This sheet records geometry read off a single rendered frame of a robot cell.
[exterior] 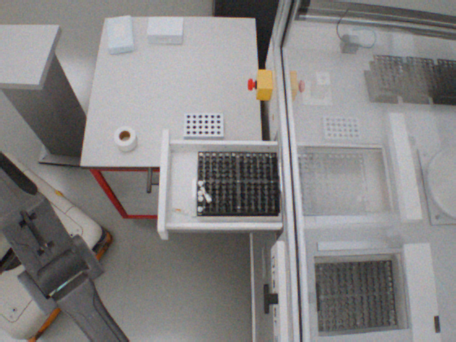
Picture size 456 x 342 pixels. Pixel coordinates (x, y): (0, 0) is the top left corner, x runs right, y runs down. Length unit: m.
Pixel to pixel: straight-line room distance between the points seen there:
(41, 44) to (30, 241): 1.17
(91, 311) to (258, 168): 0.68
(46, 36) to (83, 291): 1.23
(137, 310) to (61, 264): 1.40
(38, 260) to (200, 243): 1.46
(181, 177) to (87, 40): 1.62
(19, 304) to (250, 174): 1.14
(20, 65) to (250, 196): 0.99
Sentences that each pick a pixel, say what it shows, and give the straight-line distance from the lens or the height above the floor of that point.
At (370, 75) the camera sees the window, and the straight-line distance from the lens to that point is 0.56.
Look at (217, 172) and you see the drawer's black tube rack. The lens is 1.12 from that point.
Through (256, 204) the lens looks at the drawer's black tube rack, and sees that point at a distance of 1.13.
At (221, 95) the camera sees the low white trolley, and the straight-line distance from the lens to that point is 1.40.
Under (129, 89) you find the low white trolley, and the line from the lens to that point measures 1.44.
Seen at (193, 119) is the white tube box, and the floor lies 0.80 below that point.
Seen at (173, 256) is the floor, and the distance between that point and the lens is 1.98.
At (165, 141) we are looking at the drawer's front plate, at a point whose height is 0.93.
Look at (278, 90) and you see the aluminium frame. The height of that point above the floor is 0.99.
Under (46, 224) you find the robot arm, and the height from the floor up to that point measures 1.42.
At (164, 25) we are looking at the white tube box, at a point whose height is 0.81.
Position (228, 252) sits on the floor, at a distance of 1.98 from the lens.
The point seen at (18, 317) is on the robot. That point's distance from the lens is 1.84.
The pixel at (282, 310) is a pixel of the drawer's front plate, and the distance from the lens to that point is 1.03.
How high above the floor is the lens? 1.94
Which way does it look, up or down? 68 degrees down
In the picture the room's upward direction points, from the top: 10 degrees clockwise
